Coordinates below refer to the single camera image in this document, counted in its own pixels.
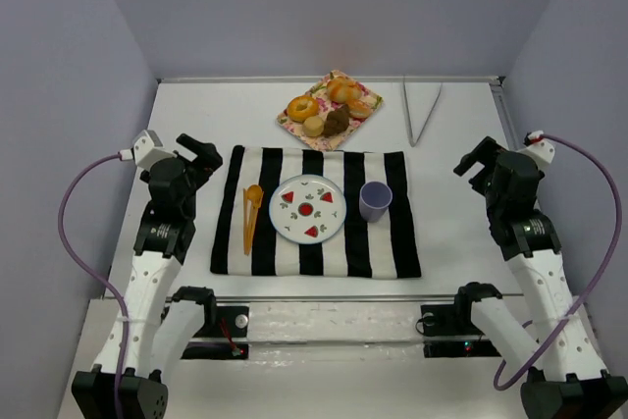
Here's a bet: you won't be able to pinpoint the orange plastic fork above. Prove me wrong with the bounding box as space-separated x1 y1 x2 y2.
243 184 258 255

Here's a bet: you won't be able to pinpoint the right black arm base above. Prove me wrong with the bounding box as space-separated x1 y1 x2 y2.
415 304 499 359

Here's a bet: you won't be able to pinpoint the knotted bread roll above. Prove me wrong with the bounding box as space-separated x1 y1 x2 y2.
326 77 362 104

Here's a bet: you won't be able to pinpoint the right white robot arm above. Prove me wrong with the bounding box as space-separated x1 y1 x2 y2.
453 131 627 418

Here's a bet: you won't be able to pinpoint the lavender plastic cup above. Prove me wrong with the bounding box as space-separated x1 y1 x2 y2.
358 182 393 223

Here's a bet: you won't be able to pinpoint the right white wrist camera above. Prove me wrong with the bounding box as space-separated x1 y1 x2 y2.
519 131 555 168

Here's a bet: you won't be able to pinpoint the black white striped cloth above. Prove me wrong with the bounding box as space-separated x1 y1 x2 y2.
210 145 422 280

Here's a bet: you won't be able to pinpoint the brown chocolate croissant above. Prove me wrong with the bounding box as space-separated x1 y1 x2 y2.
322 104 350 137

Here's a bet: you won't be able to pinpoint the orange plastic spoon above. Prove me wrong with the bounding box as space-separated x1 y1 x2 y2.
251 184 264 248

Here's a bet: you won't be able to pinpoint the white watermelon pattern plate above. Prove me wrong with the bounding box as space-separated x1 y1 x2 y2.
269 174 347 245

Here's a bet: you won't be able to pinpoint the floral pattern tray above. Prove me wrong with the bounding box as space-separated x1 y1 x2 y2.
276 70 384 151

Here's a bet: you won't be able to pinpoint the glazed bagel bread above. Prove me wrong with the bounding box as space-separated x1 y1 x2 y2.
287 95 319 123

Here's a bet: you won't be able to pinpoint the sugared donut bread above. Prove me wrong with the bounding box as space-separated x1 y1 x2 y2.
346 99 372 120

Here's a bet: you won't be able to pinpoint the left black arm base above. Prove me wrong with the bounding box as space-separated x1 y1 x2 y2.
182 305 249 361

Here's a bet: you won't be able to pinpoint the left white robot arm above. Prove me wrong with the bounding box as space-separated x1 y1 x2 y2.
72 130 223 418

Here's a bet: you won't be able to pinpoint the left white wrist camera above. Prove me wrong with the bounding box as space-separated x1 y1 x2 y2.
131 130 173 171

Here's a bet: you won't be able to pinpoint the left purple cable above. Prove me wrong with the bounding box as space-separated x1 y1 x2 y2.
57 149 135 419

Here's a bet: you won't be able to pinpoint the small round scone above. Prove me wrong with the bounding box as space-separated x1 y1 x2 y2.
302 116 325 137

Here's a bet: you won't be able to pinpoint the metal tongs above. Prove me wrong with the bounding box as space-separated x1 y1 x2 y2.
401 77 443 147

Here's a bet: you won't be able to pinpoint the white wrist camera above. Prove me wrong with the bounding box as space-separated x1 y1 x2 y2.
131 130 173 171
519 131 555 168

